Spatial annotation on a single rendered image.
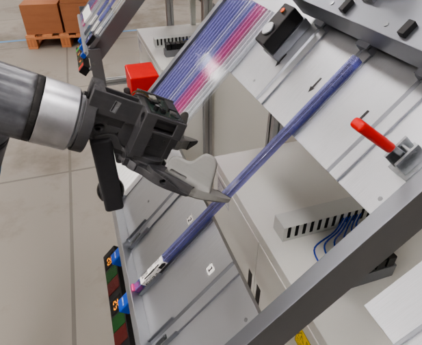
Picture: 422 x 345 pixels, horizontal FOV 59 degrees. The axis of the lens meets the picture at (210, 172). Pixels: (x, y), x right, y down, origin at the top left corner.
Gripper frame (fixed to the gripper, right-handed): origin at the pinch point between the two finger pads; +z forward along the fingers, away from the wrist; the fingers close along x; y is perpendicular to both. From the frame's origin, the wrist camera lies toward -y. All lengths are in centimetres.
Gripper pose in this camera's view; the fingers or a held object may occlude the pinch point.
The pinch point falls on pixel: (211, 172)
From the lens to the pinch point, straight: 54.2
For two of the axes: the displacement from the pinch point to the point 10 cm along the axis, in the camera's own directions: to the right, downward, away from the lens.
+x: -3.2, -5.7, 7.6
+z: 8.3, 2.2, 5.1
